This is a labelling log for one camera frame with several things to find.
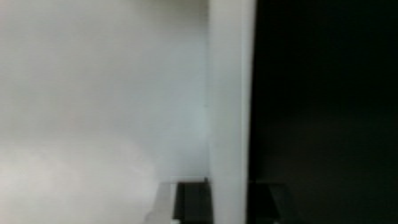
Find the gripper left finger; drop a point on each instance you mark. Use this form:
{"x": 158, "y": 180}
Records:
{"x": 192, "y": 205}

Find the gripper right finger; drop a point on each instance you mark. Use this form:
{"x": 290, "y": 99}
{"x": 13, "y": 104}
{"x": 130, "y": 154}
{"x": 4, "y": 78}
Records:
{"x": 267, "y": 209}

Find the white square tabletop part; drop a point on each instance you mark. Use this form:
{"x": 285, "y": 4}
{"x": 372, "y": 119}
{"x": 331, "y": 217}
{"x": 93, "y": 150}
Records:
{"x": 125, "y": 75}

